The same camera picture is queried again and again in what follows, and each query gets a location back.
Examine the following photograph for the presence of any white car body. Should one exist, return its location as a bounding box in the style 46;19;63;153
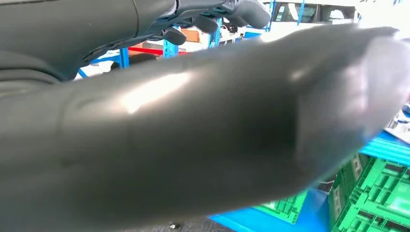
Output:
261;0;361;36

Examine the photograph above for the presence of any green folding crate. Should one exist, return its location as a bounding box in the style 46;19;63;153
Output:
329;153;410;232
252;189;309;225

